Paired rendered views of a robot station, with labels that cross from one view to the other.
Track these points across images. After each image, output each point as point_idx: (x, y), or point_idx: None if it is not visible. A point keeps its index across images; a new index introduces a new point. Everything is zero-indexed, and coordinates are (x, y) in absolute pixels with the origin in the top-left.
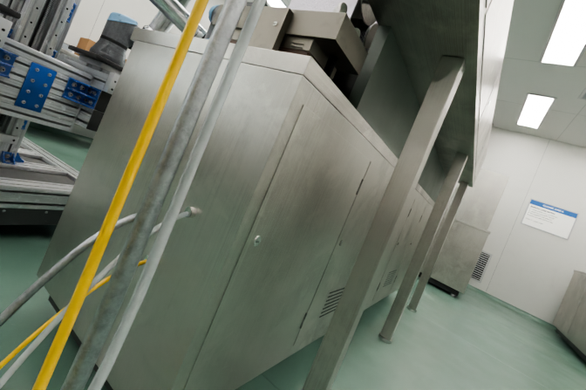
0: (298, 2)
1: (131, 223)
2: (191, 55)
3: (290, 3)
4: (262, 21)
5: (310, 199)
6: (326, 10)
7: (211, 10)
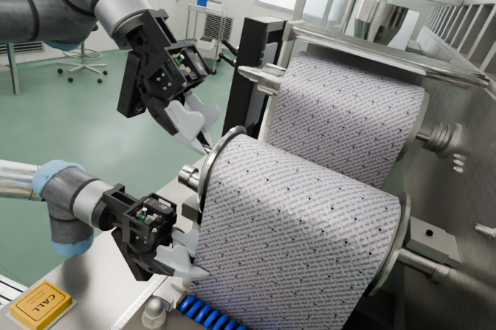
0: (219, 236)
1: None
2: None
3: (201, 229)
4: None
5: None
6: (288, 285)
7: (37, 190)
